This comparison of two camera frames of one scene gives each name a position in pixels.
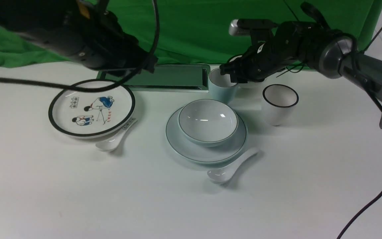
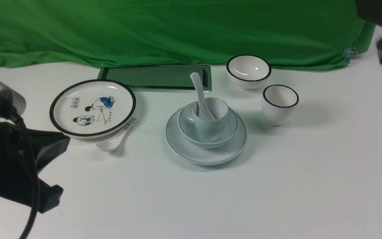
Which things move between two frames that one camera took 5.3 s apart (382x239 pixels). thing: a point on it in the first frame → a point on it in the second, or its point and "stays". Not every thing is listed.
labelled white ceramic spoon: x=112 y=143 stays
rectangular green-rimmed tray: x=168 y=78 stays
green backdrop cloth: x=182 y=32 stays
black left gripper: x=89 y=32 → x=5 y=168
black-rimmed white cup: x=279 y=102 stays
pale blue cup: x=222 y=89 → x=211 y=116
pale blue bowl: x=208 y=123 stays
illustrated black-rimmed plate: x=93 y=114 stays
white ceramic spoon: x=224 y=174 → x=203 y=113
